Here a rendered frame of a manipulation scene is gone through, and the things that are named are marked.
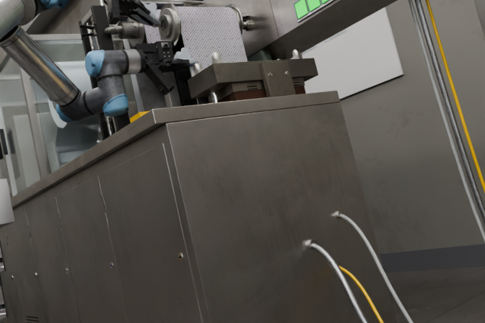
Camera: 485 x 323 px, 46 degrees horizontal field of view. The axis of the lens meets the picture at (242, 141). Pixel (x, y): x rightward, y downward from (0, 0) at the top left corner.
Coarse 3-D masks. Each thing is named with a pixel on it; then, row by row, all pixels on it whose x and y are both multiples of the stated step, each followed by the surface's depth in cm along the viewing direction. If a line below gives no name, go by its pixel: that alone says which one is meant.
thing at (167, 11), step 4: (168, 8) 189; (164, 12) 190; (168, 12) 188; (172, 12) 186; (160, 16) 192; (172, 16) 186; (172, 20) 186; (176, 20) 186; (172, 24) 186; (176, 24) 186; (172, 28) 187; (176, 28) 186; (172, 32) 187; (176, 32) 187; (160, 36) 194; (172, 36) 187; (180, 36) 189; (168, 40) 190; (172, 40) 189; (180, 40) 191
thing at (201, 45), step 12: (192, 36) 187; (204, 36) 190; (216, 36) 193; (228, 36) 195; (240, 36) 198; (192, 48) 186; (204, 48) 189; (216, 48) 191; (228, 48) 194; (240, 48) 197; (204, 60) 188; (228, 60) 193; (240, 60) 196
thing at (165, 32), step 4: (164, 16) 188; (168, 16) 188; (160, 20) 191; (164, 20) 189; (168, 20) 187; (164, 24) 189; (168, 24) 187; (160, 28) 191; (164, 28) 189; (168, 28) 187; (160, 32) 192; (164, 32) 190; (168, 32) 188; (164, 36) 190; (168, 36) 190
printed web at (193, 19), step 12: (156, 12) 211; (180, 12) 187; (192, 12) 190; (204, 12) 193; (216, 12) 195; (228, 12) 198; (192, 24) 188; (204, 24) 191; (216, 24) 194; (228, 24) 197; (156, 36) 208; (180, 48) 198; (144, 84) 217; (144, 96) 216; (156, 96) 219; (144, 108) 215; (156, 108) 218
